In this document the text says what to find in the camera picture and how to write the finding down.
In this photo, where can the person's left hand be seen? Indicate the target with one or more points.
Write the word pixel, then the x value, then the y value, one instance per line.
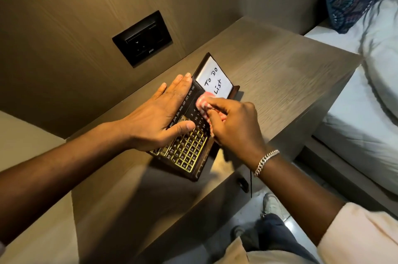
pixel 149 123

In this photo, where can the dark trousers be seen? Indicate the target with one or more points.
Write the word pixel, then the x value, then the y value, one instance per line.
pixel 276 235

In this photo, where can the person's left little finger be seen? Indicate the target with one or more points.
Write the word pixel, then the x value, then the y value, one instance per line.
pixel 159 91

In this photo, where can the pink checked cleaning cloth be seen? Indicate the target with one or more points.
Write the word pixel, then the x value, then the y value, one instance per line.
pixel 202 103

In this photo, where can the person's left thumb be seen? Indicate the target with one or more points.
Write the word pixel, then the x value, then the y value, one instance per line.
pixel 183 128

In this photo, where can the person's right thumb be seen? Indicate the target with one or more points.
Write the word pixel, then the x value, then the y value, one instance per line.
pixel 216 116

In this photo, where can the pale pink shirt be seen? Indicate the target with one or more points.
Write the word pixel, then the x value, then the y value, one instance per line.
pixel 360 235

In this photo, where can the black wall switch plate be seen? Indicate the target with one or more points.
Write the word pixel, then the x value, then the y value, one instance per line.
pixel 142 38

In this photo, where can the person's right forearm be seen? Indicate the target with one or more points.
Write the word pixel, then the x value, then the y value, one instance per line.
pixel 295 198

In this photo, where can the dark wooden desk calendar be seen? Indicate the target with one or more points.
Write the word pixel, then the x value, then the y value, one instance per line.
pixel 189 148

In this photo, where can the white pillow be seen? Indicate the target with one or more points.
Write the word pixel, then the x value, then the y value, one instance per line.
pixel 384 61

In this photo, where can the white bed mattress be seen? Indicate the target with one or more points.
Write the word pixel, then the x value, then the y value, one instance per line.
pixel 354 130

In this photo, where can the person's right hand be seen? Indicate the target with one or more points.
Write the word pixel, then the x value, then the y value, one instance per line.
pixel 239 130

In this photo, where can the white shoe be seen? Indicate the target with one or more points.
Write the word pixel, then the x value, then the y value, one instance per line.
pixel 238 232
pixel 273 206

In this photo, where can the white handwritten note card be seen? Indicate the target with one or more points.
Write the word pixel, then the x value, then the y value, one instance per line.
pixel 214 77

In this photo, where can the person's left forearm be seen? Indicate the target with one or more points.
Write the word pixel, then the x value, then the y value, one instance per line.
pixel 59 173

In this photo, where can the brown wooden bed frame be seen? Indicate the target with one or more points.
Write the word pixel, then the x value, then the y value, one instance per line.
pixel 342 176

